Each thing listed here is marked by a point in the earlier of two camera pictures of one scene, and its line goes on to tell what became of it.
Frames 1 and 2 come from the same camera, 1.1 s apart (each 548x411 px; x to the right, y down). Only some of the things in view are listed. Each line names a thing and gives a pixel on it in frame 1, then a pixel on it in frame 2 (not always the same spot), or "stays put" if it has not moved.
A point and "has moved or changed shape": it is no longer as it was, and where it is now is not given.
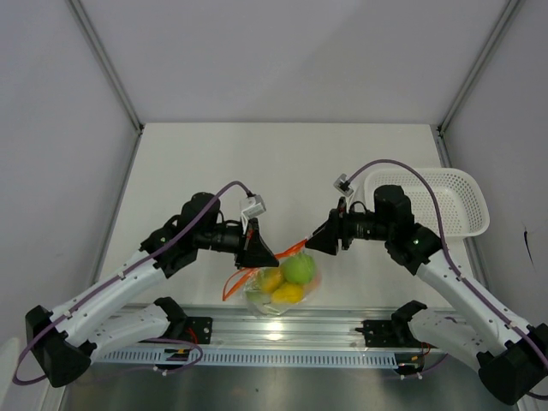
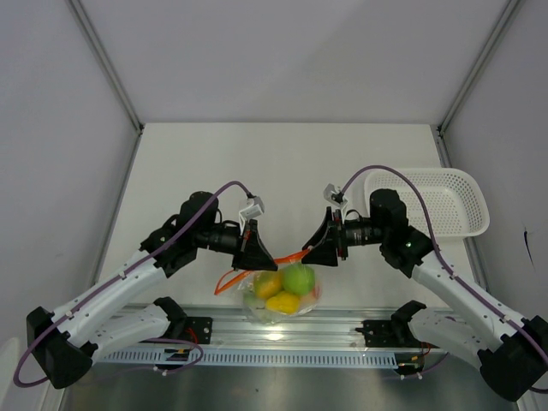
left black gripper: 255,253 stays put
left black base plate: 199,330 stays put
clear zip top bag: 275,290 has moved or changed shape
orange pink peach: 317,282 -> 316,293
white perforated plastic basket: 459,193 stays put
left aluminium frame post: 107,66 stays put
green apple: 299,268 has moved or changed shape
